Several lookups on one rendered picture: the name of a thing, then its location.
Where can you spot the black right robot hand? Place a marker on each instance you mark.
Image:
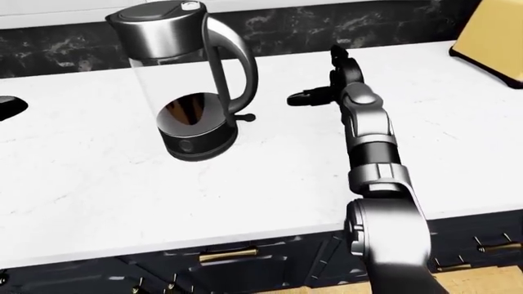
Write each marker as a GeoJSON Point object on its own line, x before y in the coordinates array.
{"type": "Point", "coordinates": [348, 71]}

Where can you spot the black kettle power lever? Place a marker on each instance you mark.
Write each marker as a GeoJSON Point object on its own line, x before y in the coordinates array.
{"type": "Point", "coordinates": [245, 117]}

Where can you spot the glass and steel electric kettle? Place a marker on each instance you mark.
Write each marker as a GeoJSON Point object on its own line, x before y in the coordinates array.
{"type": "Point", "coordinates": [192, 79]}

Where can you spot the yellow toaster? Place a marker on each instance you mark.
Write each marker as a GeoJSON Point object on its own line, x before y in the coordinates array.
{"type": "Point", "coordinates": [488, 39]}

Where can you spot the dark blue base cabinet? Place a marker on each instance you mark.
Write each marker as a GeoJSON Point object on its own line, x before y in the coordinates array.
{"type": "Point", "coordinates": [261, 263]}

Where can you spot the black sink basin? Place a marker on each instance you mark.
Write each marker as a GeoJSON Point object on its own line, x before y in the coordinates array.
{"type": "Point", "coordinates": [10, 107]}

